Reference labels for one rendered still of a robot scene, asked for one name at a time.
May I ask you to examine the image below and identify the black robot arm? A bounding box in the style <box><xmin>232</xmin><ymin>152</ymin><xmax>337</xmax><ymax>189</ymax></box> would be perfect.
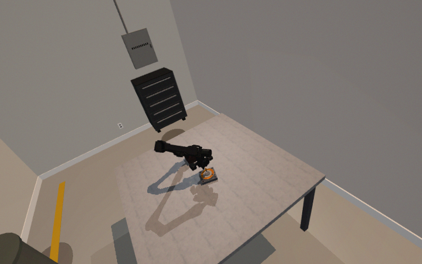
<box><xmin>154</xmin><ymin>140</ymin><xmax>212</xmax><ymax>168</ymax></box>

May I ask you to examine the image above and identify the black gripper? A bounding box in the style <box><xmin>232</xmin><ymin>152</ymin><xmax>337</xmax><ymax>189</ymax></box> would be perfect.
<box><xmin>189</xmin><ymin>156</ymin><xmax>213</xmax><ymax>171</ymax></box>

